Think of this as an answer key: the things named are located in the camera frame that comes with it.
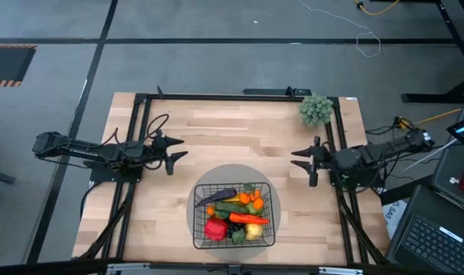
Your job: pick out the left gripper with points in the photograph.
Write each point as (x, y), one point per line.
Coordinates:
(169, 166)

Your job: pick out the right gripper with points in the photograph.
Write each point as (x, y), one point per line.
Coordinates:
(313, 177)

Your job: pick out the purple eggplant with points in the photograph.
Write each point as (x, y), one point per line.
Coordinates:
(216, 196)

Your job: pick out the orange tangerine cluster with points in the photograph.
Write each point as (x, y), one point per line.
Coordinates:
(245, 198)
(211, 210)

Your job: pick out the green pear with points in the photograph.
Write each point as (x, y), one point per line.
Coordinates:
(253, 210)

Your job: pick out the orange-red carrot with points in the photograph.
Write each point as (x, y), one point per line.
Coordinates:
(247, 218)

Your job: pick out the yellow lemon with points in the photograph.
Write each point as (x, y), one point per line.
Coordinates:
(254, 231)

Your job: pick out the red bell pepper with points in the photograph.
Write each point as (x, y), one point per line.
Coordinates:
(215, 229)

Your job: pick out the black grape bunch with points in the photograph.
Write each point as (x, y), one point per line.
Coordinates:
(233, 229)

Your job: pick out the small green vegetable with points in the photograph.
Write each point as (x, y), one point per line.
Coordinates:
(238, 237)

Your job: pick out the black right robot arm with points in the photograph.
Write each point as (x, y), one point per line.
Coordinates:
(369, 156)

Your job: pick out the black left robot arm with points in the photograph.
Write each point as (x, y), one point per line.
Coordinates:
(82, 149)

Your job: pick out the round grey mat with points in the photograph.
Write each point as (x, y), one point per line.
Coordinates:
(231, 173)

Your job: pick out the grey closed laptop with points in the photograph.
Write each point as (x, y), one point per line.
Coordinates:
(449, 168)

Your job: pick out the black desk stand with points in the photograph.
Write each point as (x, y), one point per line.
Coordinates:
(438, 98)

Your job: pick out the black laptop with keyboard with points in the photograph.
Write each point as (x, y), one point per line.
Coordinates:
(438, 244)

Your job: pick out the black hazard-striped floor mat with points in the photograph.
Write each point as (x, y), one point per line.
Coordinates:
(6, 63)

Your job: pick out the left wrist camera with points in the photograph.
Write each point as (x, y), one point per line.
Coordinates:
(159, 144)

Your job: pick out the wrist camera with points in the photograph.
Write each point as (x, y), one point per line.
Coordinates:
(159, 144)
(321, 153)

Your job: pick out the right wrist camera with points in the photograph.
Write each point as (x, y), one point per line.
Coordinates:
(321, 153)

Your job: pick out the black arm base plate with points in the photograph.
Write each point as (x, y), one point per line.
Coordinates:
(365, 182)
(101, 176)

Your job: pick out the black aluminium table frame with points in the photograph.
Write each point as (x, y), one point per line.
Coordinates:
(216, 96)

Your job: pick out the black bar on frame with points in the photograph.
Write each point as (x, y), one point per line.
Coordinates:
(270, 91)

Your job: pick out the silver mount bar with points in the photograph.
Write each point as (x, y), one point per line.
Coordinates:
(140, 267)

